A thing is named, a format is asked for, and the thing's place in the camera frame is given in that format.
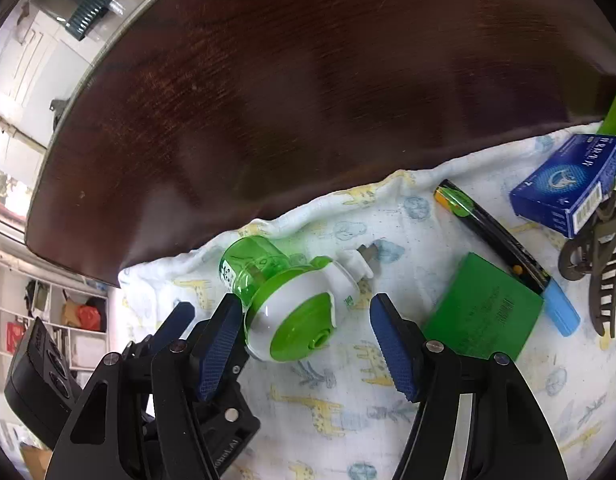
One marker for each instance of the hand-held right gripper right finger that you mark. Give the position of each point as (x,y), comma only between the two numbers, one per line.
(393,345)

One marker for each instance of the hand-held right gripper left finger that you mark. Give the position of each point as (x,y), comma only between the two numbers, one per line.
(218,355)

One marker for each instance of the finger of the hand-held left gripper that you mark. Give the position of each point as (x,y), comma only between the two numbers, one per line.
(180,317)

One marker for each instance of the green white mosquito repellent heater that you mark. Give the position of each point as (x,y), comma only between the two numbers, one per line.
(288,320)

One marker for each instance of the small green box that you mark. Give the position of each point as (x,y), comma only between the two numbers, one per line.
(480,305)

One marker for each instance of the black marker with blue cap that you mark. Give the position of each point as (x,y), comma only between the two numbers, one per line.
(498,235)

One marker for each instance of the brown hair claw clip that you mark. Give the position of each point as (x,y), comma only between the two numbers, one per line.
(603,260)

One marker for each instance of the blue medicine carton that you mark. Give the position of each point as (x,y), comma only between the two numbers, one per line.
(558,180)

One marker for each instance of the giraffe printed blanket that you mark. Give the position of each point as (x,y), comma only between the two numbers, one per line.
(338,410)

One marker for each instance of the red bag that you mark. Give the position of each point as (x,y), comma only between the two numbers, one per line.
(85,317)

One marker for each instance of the white shelf unit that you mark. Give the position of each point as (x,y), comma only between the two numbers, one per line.
(48,290)

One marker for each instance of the metal faucet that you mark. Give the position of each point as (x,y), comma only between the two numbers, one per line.
(58,110)

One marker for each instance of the dark wooden board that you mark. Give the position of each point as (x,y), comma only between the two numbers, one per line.
(288,85)

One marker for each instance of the dark paper towel dispenser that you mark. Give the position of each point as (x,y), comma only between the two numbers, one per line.
(88,5)

